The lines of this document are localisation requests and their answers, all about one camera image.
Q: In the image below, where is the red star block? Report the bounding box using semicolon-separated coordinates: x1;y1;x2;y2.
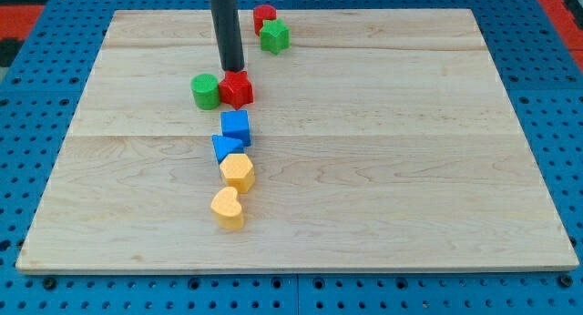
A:
219;70;254;109

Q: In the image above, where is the blue triangle block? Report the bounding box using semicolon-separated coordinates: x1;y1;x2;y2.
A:
211;135;244;164

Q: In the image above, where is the green star block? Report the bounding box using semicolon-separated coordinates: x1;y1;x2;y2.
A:
260;19;290;55

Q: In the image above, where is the yellow hexagon block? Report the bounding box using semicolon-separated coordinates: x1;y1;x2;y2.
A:
220;154;255;193

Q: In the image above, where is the blue cube block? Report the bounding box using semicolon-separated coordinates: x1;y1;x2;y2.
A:
220;109;251;147

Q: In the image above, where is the yellow heart block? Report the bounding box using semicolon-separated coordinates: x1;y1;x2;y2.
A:
210;187;245;230

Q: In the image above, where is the light wooden board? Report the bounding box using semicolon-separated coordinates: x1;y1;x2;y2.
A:
16;9;578;275

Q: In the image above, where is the green cylinder block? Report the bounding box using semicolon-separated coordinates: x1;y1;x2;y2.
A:
190;73;221;110

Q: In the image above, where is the red cylinder block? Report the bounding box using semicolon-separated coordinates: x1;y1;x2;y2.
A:
252;5;277;36

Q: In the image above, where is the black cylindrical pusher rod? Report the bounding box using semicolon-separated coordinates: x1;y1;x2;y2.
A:
210;0;245;72

